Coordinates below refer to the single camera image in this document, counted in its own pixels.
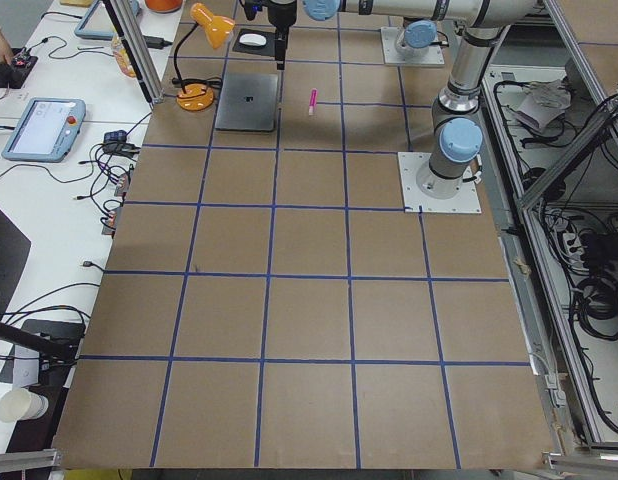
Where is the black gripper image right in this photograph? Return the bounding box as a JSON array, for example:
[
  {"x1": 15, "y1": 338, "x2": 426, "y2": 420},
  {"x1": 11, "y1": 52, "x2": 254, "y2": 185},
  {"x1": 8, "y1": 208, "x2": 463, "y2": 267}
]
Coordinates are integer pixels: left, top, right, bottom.
[{"x1": 240, "y1": 0, "x2": 297, "y2": 70}]

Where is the black mousepad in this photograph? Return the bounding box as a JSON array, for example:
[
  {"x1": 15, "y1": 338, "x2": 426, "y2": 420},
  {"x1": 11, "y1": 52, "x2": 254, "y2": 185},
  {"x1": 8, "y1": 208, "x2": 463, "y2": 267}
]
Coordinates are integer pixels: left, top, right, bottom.
[{"x1": 232, "y1": 29, "x2": 275, "y2": 57}]

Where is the white computer mouse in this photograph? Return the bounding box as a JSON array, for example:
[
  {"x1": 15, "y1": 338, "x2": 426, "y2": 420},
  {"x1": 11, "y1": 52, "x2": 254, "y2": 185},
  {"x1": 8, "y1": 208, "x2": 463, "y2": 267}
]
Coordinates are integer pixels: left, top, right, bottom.
[{"x1": 239, "y1": 33, "x2": 267, "y2": 48}]

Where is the pink pen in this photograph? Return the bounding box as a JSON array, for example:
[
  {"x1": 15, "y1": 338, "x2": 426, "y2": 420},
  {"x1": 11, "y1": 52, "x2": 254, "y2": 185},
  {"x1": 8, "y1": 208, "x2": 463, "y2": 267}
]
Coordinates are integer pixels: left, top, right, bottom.
[{"x1": 308, "y1": 88, "x2": 318, "y2": 116}]

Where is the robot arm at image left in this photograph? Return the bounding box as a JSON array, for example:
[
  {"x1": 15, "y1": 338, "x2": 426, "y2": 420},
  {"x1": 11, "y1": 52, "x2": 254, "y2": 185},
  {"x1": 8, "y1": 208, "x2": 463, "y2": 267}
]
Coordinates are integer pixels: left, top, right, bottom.
[{"x1": 394, "y1": 17, "x2": 449, "y2": 56}]

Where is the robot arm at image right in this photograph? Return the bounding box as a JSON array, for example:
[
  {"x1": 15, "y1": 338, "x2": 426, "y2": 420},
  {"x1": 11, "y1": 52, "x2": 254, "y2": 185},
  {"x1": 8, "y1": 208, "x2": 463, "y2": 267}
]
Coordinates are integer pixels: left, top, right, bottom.
[{"x1": 302, "y1": 0, "x2": 535, "y2": 200}]

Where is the silver closed notebook laptop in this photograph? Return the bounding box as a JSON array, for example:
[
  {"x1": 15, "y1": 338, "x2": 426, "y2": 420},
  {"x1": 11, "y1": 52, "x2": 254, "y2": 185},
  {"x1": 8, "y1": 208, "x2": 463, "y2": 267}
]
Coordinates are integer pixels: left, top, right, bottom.
[{"x1": 215, "y1": 73, "x2": 279, "y2": 132}]

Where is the orange desk lamp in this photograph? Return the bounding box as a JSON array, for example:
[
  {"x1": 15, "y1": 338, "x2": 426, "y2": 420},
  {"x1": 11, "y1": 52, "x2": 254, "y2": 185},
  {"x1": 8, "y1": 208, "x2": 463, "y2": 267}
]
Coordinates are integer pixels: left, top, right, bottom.
[{"x1": 172, "y1": 2, "x2": 235, "y2": 112}]

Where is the black power adapter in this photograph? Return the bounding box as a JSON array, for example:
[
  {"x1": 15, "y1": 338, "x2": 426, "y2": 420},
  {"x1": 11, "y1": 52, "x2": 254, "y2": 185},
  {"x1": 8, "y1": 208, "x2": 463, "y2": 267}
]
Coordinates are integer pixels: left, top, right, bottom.
[{"x1": 143, "y1": 35, "x2": 172, "y2": 50}]

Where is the orange drink bottle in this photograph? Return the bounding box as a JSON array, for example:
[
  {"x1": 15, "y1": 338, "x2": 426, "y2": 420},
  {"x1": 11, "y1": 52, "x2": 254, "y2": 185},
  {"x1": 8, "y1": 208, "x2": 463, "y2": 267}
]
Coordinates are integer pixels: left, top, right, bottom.
[{"x1": 111, "y1": 34, "x2": 136, "y2": 78}]

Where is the blue teach pendant far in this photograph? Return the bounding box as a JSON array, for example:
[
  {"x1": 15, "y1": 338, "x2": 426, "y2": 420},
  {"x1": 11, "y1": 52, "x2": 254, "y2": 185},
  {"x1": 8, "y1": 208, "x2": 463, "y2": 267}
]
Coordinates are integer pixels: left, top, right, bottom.
[{"x1": 74, "y1": 0, "x2": 116, "y2": 41}]

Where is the blue teach pendant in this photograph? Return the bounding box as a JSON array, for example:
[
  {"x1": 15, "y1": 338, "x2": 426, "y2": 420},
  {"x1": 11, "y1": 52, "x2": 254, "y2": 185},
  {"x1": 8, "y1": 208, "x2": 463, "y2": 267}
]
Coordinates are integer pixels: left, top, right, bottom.
[
  {"x1": 74, "y1": 0, "x2": 116, "y2": 41},
  {"x1": 1, "y1": 97, "x2": 86, "y2": 163}
]

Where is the black usb hub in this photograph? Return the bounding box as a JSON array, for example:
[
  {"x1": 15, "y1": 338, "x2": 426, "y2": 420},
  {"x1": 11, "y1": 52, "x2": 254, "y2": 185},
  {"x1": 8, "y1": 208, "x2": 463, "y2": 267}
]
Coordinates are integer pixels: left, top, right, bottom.
[{"x1": 103, "y1": 130, "x2": 128, "y2": 143}]

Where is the blue teach pendant near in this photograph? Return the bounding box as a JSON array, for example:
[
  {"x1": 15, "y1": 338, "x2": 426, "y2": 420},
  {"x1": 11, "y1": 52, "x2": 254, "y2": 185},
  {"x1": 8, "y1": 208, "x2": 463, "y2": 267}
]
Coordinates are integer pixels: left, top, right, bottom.
[{"x1": 1, "y1": 97, "x2": 86, "y2": 163}]

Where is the white power strip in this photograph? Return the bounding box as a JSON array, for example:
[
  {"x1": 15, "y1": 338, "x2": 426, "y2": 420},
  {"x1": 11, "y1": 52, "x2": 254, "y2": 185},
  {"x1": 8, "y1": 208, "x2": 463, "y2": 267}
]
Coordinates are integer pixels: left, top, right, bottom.
[{"x1": 558, "y1": 221, "x2": 585, "y2": 268}]

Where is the white paper cup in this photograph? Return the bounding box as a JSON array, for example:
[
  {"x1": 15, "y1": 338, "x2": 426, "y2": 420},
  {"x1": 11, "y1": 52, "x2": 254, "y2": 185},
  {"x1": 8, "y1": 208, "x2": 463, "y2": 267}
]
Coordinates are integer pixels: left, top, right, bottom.
[{"x1": 0, "y1": 388, "x2": 49, "y2": 423}]

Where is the left-image robot base plate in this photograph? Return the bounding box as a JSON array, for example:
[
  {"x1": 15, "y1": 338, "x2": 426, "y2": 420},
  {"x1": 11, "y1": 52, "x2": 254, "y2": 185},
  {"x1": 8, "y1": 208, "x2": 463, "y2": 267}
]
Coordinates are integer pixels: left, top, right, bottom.
[{"x1": 380, "y1": 27, "x2": 445, "y2": 68}]

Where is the aluminium frame post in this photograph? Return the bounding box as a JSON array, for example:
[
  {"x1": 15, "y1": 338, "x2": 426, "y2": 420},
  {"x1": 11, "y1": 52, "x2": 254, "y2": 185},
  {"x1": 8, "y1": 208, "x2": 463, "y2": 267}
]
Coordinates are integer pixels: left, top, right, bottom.
[{"x1": 103, "y1": 0, "x2": 164, "y2": 105}]

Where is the right-image robot base plate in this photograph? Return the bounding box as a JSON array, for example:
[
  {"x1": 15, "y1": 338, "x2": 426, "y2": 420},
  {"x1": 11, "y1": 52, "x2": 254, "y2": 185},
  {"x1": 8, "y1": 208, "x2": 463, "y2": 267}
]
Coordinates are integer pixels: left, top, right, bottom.
[{"x1": 397, "y1": 152, "x2": 482, "y2": 215}]

